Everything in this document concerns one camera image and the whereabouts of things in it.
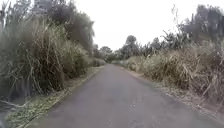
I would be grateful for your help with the grass verge with litter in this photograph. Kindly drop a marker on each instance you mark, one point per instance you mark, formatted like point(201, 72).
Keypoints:
point(36, 106)

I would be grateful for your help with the dry grass verge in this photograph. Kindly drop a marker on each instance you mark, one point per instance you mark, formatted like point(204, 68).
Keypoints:
point(186, 96)

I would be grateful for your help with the row of trees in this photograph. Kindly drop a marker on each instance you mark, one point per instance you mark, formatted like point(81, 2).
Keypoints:
point(200, 26)

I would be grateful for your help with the tall reed grass bank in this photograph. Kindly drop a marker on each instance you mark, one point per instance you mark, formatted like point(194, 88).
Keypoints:
point(36, 60)

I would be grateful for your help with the dry brush bank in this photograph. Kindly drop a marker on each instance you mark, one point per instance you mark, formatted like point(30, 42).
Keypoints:
point(190, 70)

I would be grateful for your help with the grey asphalt road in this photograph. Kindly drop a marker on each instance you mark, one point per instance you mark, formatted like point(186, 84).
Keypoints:
point(116, 100)

